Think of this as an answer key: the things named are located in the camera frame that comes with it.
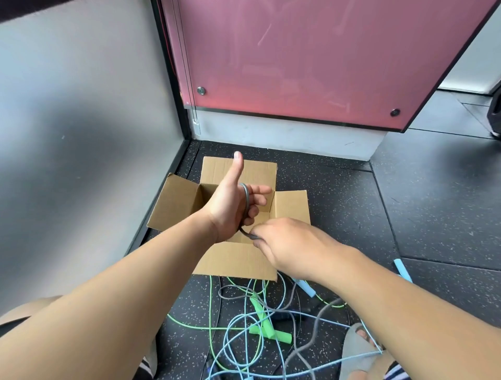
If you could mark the person's right hand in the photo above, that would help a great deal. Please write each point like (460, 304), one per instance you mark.
(297, 250)

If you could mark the person's left hand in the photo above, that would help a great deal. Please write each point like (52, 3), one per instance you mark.
(227, 211)

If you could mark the brown cardboard box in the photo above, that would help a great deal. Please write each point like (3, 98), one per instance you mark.
(235, 260)

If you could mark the person's right forearm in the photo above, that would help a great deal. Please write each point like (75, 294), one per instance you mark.
(422, 325)

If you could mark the person's left forearm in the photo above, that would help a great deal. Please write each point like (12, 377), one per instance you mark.
(117, 297)

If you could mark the grey right slipper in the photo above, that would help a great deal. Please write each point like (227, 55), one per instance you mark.
(352, 352)

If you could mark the silver panel bolt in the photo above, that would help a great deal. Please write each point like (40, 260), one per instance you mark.
(201, 91)

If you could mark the black white-striped shorts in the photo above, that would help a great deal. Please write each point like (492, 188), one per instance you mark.
(395, 372)

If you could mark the dark panel bolt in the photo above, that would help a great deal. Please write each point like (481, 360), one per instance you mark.
(395, 112)

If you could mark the pink glass panel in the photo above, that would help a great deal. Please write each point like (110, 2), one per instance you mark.
(313, 58)

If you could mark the black gym equipment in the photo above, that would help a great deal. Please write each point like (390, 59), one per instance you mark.
(496, 117)

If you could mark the black wall edge trim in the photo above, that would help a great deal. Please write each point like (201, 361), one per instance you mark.
(173, 78)

